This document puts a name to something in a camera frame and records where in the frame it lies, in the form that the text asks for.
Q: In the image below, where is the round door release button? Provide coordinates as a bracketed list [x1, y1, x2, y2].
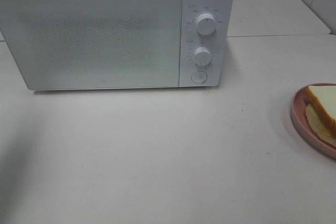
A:
[191, 71, 207, 84]

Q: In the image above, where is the white microwave door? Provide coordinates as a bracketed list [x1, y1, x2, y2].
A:
[1, 0, 181, 90]

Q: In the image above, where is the pink round plate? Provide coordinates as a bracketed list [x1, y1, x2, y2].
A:
[290, 83, 335, 159]

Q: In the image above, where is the upper white power knob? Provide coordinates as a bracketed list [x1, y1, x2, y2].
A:
[195, 11, 217, 36]

